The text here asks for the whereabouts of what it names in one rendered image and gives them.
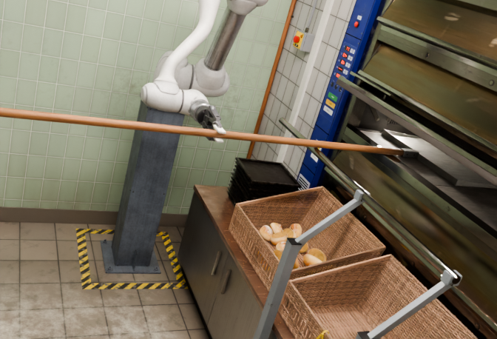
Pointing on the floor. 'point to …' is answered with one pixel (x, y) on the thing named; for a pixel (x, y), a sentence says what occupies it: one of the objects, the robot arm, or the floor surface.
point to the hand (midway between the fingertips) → (218, 133)
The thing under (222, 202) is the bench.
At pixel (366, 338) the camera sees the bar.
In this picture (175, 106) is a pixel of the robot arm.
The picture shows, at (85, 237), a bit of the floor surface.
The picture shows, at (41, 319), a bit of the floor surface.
